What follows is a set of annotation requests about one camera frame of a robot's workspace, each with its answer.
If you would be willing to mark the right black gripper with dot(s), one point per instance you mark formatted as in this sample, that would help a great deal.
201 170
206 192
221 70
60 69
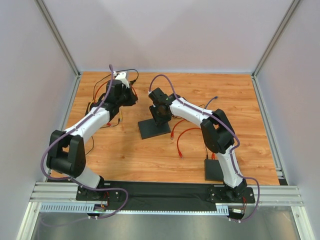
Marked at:
158 113

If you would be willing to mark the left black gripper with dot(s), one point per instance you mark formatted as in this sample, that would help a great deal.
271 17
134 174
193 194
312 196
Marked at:
130 95

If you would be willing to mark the black network switch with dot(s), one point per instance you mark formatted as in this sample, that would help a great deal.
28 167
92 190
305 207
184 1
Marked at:
213 170
149 129

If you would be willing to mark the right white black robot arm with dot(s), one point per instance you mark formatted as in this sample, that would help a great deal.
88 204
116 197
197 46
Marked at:
217 132

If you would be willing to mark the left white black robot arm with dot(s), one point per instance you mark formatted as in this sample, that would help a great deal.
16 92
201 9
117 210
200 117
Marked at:
66 152

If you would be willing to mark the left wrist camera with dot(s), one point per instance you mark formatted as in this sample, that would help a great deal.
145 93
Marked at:
122 76

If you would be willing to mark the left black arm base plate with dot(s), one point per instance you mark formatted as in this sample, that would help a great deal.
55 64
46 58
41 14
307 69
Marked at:
84 194

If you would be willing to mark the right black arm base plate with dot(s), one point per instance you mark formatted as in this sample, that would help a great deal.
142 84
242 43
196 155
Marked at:
226 194

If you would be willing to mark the left aluminium frame post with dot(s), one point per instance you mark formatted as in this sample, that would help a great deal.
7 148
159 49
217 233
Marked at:
57 35

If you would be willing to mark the aluminium frame post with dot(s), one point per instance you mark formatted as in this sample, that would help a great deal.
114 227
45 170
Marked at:
276 36
57 35

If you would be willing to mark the aluminium front rail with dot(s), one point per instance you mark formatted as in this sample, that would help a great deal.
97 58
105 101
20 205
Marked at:
270 195

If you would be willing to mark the right aluminium frame post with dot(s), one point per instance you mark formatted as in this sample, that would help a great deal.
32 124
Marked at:
276 36

